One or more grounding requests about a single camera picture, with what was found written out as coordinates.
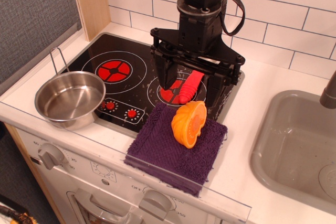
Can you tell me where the grey faucet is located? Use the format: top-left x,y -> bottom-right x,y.
320,71 -> 336,109

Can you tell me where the grey right oven knob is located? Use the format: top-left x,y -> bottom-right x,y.
139,190 -> 172,221

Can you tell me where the red-handled metal spoon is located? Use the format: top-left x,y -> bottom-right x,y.
178,70 -> 204,104

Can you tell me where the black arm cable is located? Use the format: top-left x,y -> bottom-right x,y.
219,0 -> 246,36

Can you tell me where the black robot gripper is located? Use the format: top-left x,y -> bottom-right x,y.
150,12 -> 245,114

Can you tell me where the wooden side post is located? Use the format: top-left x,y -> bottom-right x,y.
76,0 -> 111,41

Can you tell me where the orange plastic toy half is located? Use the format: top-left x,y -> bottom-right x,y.
171,101 -> 207,149

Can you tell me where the purple terry cloth napkin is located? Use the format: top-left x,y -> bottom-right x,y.
124,103 -> 228,197

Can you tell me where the orange black fuzzy object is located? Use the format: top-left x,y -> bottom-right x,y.
1,205 -> 37,224

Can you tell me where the grey oven knob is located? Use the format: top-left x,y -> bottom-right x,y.
139,190 -> 172,221
38,143 -> 65,170

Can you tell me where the grey plastic sink basin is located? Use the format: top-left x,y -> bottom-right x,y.
250,90 -> 335,215

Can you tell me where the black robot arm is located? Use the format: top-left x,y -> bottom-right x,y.
150,0 -> 245,108

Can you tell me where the stainless steel pot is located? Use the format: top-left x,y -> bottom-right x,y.
34,47 -> 107,131

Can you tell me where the black toy stovetop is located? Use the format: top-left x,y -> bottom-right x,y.
59,32 -> 245,138

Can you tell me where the grey left oven knob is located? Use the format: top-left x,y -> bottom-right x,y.
38,143 -> 65,170

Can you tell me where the white toy oven front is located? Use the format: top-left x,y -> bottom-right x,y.
17,130 -> 250,223

